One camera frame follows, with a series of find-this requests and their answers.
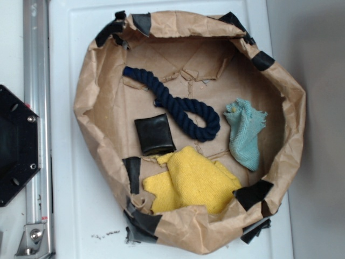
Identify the yellow cloth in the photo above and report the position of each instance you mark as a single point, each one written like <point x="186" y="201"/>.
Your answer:
<point x="191" y="180"/>

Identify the white plastic tray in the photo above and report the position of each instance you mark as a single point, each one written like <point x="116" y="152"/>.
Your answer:
<point x="88" y="222"/>

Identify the aluminium extrusion rail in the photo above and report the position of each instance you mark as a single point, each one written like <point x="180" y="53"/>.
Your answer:
<point x="39" y="197"/>

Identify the black square pouch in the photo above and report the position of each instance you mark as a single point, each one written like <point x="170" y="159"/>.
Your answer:
<point x="155" y="135"/>

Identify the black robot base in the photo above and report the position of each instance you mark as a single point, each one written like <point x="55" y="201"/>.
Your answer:
<point x="19" y="145"/>

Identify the metal corner bracket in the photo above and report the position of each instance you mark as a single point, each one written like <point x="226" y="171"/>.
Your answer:
<point x="34" y="242"/>

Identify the light blue cloth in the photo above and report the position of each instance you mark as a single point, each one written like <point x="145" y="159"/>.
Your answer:
<point x="245" y="124"/>

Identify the brown paper bag tray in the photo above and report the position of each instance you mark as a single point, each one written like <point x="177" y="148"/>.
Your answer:
<point x="189" y="67"/>

